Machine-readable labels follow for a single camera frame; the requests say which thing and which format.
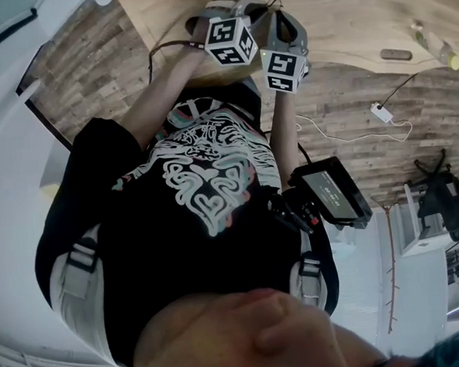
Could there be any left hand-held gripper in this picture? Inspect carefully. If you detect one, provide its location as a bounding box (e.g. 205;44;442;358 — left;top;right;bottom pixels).
199;0;274;68

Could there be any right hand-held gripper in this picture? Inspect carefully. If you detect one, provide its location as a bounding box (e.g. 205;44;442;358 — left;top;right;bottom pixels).
257;8;313;97

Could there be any person's left forearm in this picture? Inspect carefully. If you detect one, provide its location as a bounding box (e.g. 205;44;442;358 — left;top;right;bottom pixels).
118;47;215;152

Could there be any person's right forearm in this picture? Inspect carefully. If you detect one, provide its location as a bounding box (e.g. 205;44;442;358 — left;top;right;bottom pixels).
265;88;304;194

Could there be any wooden table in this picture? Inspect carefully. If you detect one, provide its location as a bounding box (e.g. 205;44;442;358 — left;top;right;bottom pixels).
114;0;459;105

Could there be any brown oval object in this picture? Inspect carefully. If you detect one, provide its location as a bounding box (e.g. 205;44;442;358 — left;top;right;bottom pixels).
379;47;413;64

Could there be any white power strip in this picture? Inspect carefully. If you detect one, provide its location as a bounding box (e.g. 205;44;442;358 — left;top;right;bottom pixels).
369;101;395;125

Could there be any clear yellow-capped bottle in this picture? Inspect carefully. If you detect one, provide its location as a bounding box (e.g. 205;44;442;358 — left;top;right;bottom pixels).
410;17;459;74

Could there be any black monitor screen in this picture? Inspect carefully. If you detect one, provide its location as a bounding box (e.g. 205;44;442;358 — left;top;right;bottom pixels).
286;153;375;234

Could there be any black office chair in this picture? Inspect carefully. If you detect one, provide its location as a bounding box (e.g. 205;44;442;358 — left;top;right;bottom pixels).
404;147;459;247

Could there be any black printed t-shirt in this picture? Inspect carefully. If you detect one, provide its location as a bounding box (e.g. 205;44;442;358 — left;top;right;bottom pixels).
20;72;345;367

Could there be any white cabinet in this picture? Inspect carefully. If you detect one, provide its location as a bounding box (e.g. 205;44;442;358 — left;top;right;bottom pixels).
395;179;448;260

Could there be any red-brown branched rod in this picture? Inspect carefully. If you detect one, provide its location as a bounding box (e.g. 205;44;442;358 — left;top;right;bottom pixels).
376;200;408;333

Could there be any yellow flat board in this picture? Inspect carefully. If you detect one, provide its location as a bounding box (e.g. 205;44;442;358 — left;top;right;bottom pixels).
41;182;64;202

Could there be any person's face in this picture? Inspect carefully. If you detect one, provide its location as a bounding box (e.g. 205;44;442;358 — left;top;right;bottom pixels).
127;279;391;367

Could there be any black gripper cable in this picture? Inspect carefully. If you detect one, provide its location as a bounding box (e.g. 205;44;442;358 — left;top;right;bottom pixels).
146;37;211;85
297;140;312;166

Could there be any white cable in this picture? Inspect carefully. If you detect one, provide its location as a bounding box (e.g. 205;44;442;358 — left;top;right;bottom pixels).
294;104;415;151

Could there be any black power cable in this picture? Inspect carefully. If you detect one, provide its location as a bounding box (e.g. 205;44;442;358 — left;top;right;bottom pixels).
377;71;422;108

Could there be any grey harness strap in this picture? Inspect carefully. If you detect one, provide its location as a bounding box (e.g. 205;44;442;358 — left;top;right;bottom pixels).
45;223;112;367
285;249;330;313

